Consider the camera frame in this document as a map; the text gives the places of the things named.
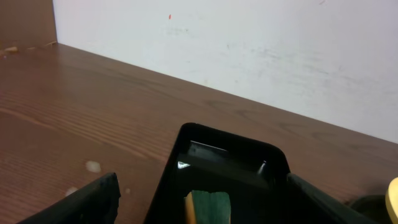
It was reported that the round black tray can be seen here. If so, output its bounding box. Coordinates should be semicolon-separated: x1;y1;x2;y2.
349;195;392;224

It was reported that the yellow green sponge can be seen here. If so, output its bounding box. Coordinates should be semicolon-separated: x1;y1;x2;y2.
184;190;231;224

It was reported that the yellow plate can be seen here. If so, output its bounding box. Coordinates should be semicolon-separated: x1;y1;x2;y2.
385;177;398;224

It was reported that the black rectangular tray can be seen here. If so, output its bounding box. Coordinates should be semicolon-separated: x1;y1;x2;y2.
144;123;290;223

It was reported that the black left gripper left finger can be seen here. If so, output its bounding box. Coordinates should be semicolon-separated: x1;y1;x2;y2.
19;172;121;224

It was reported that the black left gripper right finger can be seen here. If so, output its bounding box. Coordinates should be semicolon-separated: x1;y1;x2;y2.
286;174;370;224

